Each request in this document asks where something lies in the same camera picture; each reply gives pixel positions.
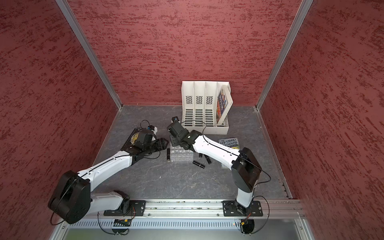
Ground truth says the black hardcover Maugham book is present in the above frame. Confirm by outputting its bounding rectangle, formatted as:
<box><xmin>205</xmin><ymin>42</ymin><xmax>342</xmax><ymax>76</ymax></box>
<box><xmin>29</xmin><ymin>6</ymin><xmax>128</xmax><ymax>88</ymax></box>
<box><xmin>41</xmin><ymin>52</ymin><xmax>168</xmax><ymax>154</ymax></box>
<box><xmin>120</xmin><ymin>127</ymin><xmax>142</xmax><ymax>152</ymax></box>

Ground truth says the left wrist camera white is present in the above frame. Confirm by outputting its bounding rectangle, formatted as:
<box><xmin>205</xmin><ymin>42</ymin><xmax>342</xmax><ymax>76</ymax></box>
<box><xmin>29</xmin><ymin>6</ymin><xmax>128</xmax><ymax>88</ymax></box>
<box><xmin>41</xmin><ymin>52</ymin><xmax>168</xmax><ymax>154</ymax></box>
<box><xmin>149</xmin><ymin>125</ymin><xmax>158</xmax><ymax>135</ymax></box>

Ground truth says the right corner aluminium profile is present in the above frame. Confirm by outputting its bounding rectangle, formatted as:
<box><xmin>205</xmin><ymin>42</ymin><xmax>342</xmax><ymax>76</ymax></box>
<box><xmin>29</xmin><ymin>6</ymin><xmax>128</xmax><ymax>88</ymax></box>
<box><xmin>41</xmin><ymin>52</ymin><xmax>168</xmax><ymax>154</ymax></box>
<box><xmin>256</xmin><ymin>0</ymin><xmax>313</xmax><ymax>112</ymax></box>

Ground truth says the blue book in organizer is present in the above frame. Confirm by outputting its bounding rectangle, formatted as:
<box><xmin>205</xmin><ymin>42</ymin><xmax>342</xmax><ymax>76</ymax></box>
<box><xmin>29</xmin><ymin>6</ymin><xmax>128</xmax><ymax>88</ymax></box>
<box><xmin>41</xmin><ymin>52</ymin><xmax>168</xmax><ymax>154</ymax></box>
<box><xmin>216</xmin><ymin>85</ymin><xmax>233</xmax><ymax>126</ymax></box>

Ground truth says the black lipstick angled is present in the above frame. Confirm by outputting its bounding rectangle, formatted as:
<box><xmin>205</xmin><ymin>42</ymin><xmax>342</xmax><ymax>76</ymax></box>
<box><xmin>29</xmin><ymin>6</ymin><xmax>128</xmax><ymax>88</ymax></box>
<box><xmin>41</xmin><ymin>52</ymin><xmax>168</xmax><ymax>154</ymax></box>
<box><xmin>204</xmin><ymin>155</ymin><xmax>212</xmax><ymax>165</ymax></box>

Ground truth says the left corner aluminium profile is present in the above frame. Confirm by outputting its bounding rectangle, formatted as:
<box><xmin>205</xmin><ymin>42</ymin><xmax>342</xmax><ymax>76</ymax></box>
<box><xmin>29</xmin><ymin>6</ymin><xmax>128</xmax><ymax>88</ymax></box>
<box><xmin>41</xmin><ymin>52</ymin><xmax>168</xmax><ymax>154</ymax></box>
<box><xmin>56</xmin><ymin>0</ymin><xmax>123</xmax><ymax>111</ymax></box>

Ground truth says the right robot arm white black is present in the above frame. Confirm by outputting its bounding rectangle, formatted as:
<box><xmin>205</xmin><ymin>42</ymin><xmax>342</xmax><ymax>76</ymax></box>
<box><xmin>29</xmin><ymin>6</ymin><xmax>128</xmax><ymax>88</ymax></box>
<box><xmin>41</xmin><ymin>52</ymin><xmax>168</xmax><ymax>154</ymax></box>
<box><xmin>167</xmin><ymin>122</ymin><xmax>262</xmax><ymax>209</ymax></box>

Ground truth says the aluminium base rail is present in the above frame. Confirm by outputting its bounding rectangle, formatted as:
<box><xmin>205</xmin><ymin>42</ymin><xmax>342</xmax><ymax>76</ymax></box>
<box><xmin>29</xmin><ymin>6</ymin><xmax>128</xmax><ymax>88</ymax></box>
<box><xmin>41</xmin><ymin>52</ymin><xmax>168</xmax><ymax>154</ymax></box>
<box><xmin>81</xmin><ymin>197</ymin><xmax>306</xmax><ymax>219</ymax></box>

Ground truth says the white magazine file organizer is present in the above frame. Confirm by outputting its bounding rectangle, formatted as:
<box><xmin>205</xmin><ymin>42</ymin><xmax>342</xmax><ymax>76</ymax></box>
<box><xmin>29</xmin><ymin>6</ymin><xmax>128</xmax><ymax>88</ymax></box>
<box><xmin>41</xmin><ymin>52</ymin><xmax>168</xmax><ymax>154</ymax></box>
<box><xmin>181</xmin><ymin>81</ymin><xmax>231</xmax><ymax>135</ymax></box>

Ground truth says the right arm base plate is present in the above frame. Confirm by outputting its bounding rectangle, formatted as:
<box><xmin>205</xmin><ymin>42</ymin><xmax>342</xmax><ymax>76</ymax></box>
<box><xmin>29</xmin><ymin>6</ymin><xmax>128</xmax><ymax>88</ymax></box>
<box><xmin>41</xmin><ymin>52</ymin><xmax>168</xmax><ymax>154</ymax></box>
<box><xmin>222</xmin><ymin>200</ymin><xmax>264</xmax><ymax>217</ymax></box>

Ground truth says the black lipstick orange band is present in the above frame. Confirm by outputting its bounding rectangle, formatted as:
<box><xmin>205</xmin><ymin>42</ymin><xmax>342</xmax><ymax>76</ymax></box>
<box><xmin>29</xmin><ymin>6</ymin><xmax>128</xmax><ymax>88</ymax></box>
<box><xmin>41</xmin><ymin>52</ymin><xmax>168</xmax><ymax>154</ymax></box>
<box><xmin>167</xmin><ymin>148</ymin><xmax>171</xmax><ymax>162</ymax></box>

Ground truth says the Treehouse paperback book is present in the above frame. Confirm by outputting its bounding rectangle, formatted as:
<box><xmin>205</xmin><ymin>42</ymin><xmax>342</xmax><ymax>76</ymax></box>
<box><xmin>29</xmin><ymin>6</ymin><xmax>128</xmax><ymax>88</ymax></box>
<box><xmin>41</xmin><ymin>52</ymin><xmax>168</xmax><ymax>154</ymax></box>
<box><xmin>218</xmin><ymin>138</ymin><xmax>240</xmax><ymax>150</ymax></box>

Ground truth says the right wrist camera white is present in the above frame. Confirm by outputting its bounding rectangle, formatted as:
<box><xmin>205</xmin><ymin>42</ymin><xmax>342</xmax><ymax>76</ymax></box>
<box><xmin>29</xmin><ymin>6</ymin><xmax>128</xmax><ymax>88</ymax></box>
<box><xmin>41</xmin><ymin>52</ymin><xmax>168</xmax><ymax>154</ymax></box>
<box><xmin>172</xmin><ymin>117</ymin><xmax>180</xmax><ymax>123</ymax></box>

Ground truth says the black lipstick gold band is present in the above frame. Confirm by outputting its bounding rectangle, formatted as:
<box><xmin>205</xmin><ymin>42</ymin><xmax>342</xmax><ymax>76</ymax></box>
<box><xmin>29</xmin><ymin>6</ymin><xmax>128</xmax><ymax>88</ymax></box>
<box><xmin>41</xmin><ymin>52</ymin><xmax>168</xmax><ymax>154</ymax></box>
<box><xmin>193</xmin><ymin>161</ymin><xmax>206</xmax><ymax>169</ymax></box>

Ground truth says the corner aluminium profile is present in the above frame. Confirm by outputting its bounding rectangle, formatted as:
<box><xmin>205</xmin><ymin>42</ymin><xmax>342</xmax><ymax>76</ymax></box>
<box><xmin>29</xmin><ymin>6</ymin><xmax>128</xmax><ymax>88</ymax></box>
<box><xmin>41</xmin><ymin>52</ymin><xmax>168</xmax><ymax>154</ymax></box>
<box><xmin>56</xmin><ymin>0</ymin><xmax>123</xmax><ymax>111</ymax></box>
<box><xmin>256</xmin><ymin>0</ymin><xmax>313</xmax><ymax>112</ymax></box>

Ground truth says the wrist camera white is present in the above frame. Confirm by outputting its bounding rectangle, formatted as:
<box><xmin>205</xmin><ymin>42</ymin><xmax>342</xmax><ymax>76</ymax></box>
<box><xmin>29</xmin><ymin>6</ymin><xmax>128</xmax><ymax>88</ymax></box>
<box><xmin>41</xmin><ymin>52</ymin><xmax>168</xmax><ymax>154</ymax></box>
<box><xmin>149</xmin><ymin>125</ymin><xmax>158</xmax><ymax>135</ymax></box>
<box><xmin>172</xmin><ymin>117</ymin><xmax>180</xmax><ymax>123</ymax></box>

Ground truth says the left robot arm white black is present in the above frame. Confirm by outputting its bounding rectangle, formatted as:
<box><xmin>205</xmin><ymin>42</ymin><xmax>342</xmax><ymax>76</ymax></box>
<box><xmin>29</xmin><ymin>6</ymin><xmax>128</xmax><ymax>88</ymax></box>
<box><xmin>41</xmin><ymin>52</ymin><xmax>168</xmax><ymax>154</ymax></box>
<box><xmin>48</xmin><ymin>126</ymin><xmax>169</xmax><ymax>224</ymax></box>

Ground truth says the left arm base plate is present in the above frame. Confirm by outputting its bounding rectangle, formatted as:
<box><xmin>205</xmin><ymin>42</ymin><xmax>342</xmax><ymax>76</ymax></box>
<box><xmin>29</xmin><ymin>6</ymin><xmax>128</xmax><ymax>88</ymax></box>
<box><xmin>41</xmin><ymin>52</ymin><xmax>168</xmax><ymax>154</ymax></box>
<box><xmin>103</xmin><ymin>200</ymin><xmax>147</xmax><ymax>217</ymax></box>

